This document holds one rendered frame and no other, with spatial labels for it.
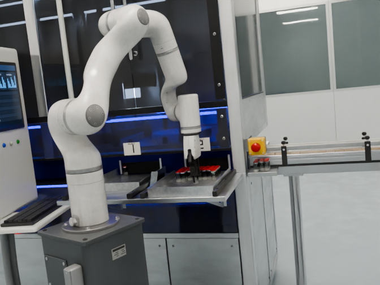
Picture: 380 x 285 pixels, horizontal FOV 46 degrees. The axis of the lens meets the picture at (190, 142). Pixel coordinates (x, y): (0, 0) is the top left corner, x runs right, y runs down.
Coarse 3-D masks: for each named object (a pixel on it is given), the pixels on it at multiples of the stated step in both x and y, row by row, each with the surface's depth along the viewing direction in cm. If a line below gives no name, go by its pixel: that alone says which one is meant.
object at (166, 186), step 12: (228, 168) 195; (168, 180) 194; (192, 180) 193; (204, 180) 191; (216, 180) 188; (156, 192) 171; (168, 192) 170; (180, 192) 168; (192, 192) 167; (204, 192) 166
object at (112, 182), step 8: (104, 176) 211; (112, 176) 218; (120, 176) 219; (128, 176) 217; (136, 176) 215; (144, 176) 213; (112, 184) 189; (120, 184) 188; (128, 184) 187; (136, 184) 186
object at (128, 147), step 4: (124, 144) 213; (128, 144) 212; (132, 144) 212; (136, 144) 211; (124, 148) 213; (128, 148) 213; (132, 148) 212; (136, 148) 211; (124, 152) 213; (128, 152) 213; (132, 152) 212; (136, 152) 212; (140, 152) 211
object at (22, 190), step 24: (0, 48) 201; (0, 72) 199; (0, 96) 197; (0, 120) 196; (24, 120) 217; (0, 144) 195; (24, 144) 215; (0, 168) 193; (24, 168) 214; (0, 192) 192; (24, 192) 212; (0, 216) 190
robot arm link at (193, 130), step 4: (180, 128) 183; (184, 128) 180; (188, 128) 179; (192, 128) 179; (196, 128) 180; (200, 128) 182; (184, 132) 181; (188, 132) 180; (192, 132) 180; (196, 132) 181
